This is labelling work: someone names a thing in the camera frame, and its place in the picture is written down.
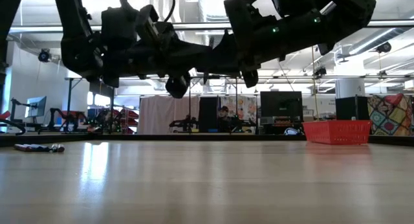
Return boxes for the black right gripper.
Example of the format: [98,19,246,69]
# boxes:
[197,0,283,89]

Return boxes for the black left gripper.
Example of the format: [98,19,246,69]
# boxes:
[135,4,214,99]

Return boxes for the small monitor on arm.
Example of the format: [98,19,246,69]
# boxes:
[25,96,47,118]

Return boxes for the black partition panel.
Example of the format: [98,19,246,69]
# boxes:
[199,96,223,133]

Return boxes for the floral curtain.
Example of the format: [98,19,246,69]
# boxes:
[221,96,259,123]

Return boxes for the person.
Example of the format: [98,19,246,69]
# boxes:
[216,106,232,133]

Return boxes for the pink curtain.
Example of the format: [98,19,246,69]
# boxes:
[137,95,201,135]

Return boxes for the large black monitor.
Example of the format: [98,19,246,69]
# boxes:
[260,91,304,118]

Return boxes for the red storage bins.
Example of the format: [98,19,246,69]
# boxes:
[118,109,140,134]

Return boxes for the white round column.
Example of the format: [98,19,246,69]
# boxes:
[335,77,366,98]

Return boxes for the red plastic basket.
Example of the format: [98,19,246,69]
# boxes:
[303,120,373,145]

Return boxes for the black cabinet box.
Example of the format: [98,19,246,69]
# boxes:
[335,96,369,121]

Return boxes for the colourful patchwork quilt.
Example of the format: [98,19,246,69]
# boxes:
[367,93,414,137]

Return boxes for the black metal frame stand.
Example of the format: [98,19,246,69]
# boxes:
[188,75,239,135]

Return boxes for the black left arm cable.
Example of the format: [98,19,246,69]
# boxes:
[161,0,177,24]

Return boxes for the black table edge frame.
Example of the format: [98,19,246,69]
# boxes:
[0,133,414,148]

